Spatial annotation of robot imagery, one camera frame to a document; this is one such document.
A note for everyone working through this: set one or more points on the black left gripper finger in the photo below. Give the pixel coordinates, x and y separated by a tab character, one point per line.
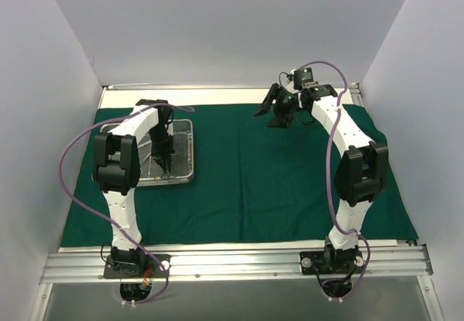
168	165
162	163

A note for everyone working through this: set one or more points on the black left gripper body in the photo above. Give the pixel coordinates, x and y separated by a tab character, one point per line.
163	153

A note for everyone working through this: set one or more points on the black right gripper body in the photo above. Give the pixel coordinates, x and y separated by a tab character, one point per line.
277	103

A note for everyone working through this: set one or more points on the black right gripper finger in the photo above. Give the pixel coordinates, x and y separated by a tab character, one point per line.
280	121
270	97

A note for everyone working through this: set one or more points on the silver wire mesh tray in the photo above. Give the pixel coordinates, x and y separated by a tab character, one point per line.
182	159

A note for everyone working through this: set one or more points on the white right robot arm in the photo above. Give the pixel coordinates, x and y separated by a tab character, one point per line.
360	176

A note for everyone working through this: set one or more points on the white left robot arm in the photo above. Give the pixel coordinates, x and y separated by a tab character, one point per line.
117	172

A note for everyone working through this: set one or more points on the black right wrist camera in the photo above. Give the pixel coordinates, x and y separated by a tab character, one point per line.
303	78

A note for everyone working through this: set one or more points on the back aluminium frame rail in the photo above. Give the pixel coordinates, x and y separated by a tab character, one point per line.
148	86

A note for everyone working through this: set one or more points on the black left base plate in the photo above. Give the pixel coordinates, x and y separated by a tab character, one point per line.
118	270

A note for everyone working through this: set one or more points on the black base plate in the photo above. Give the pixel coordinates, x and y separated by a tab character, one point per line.
336	262
118	270

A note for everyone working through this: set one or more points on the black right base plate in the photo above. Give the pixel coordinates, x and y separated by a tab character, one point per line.
336	262

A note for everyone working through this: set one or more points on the front aluminium frame rail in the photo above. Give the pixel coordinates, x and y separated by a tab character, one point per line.
231	263

